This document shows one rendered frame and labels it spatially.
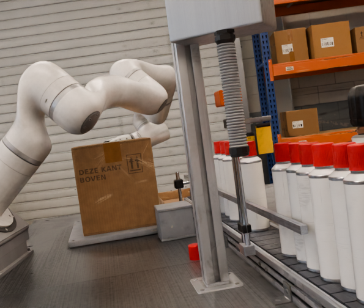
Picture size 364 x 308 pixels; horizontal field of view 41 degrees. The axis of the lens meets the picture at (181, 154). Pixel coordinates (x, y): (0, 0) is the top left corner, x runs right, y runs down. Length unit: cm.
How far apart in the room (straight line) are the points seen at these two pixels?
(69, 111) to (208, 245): 52
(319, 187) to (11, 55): 515
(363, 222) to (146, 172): 94
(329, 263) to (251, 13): 41
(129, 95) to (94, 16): 407
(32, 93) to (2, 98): 440
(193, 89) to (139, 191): 64
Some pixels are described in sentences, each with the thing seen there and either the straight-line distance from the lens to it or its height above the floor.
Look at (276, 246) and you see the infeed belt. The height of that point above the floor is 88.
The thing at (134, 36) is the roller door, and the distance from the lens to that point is 542.
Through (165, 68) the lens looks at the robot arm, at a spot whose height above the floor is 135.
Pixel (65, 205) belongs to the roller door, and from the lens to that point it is 556.
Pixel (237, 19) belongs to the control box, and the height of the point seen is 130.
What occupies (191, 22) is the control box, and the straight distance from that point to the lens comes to 86.
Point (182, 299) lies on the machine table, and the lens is 91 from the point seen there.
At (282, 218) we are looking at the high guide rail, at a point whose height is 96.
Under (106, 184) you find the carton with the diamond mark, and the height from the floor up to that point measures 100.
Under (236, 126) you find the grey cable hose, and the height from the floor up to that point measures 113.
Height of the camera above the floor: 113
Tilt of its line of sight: 3 degrees down
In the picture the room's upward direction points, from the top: 8 degrees counter-clockwise
